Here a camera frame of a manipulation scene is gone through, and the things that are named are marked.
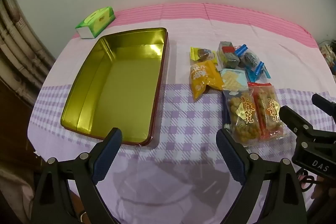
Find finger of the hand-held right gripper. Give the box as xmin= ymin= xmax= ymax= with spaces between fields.
xmin=279 ymin=106 xmax=336 ymax=149
xmin=311 ymin=94 xmax=336 ymax=116

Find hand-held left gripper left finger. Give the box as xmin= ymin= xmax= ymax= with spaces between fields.
xmin=30 ymin=127 xmax=124 ymax=224

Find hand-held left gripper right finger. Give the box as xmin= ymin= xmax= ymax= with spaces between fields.
xmin=216 ymin=128 xmax=307 ymax=224

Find red fried twists packet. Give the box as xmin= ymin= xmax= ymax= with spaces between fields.
xmin=247 ymin=82 xmax=286 ymax=139

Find clear fried twists packet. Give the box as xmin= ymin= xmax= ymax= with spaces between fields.
xmin=222 ymin=89 xmax=263 ymax=147

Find blue dark candy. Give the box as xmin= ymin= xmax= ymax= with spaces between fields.
xmin=234 ymin=43 xmax=259 ymax=68
xmin=245 ymin=61 xmax=271 ymax=83

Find gold tin box maroon sides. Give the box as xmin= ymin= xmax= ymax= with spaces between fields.
xmin=60 ymin=27 xmax=169 ymax=147

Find light blue cracker packet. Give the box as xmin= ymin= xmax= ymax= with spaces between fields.
xmin=219 ymin=68 xmax=250 ymax=90

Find orange snack packet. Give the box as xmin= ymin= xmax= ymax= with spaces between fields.
xmin=189 ymin=60 xmax=224 ymax=102

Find grey block red label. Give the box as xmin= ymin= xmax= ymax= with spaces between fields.
xmin=217 ymin=41 xmax=240 ymax=69

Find small yellow candy packet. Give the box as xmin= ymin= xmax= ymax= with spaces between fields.
xmin=190 ymin=47 xmax=218 ymax=64

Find floral patterned box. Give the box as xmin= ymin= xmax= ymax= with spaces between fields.
xmin=318 ymin=40 xmax=336 ymax=75

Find dark wooden furniture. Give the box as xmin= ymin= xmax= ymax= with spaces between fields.
xmin=0 ymin=74 xmax=40 ymax=169

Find green tissue box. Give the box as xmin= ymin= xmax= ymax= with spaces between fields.
xmin=75 ymin=7 xmax=116 ymax=39

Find pink and purple checked sheet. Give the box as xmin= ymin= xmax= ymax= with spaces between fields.
xmin=28 ymin=2 xmax=336 ymax=224

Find beige ribbed pipes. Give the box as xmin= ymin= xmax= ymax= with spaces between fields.
xmin=0 ymin=0 xmax=57 ymax=83

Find dark cable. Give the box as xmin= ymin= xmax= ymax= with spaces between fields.
xmin=297 ymin=169 xmax=319 ymax=193

